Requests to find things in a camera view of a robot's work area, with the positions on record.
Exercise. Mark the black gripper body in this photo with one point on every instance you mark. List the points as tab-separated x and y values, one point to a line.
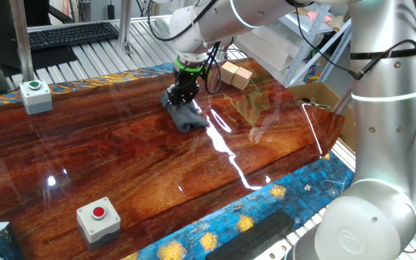
187	79

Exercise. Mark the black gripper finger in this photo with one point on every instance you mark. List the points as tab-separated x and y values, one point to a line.
189	95
174	96

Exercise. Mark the grey-blue terry cloth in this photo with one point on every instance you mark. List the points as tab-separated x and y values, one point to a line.
190	121

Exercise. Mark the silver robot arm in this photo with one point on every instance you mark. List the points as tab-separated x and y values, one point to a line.
385	144

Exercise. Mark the light wooden block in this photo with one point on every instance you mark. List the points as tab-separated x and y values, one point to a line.
229	72
243	77

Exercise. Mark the glossy wood-pattern table sheet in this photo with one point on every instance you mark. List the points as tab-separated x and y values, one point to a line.
121	151

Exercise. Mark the white foam boxes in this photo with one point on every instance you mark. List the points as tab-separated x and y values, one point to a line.
269	50

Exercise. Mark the black power adapter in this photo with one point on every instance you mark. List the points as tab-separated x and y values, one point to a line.
111	11

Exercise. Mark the black computer keyboard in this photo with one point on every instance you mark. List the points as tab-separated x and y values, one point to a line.
70	34

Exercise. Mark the brown cardboard box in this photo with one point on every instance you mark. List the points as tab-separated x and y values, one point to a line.
320	94

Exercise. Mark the white metal shelf rack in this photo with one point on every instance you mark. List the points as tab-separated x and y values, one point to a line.
312	43

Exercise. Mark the black desk mat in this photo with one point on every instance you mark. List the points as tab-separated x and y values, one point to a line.
49	57

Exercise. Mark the green push-button box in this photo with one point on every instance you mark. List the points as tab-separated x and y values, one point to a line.
35	95

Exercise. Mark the red push-button box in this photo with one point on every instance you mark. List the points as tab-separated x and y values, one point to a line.
98	224

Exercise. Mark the thin aluminium frame post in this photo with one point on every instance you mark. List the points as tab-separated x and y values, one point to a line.
125	25

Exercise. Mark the thick aluminium frame post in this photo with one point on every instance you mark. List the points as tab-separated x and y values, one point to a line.
22	39

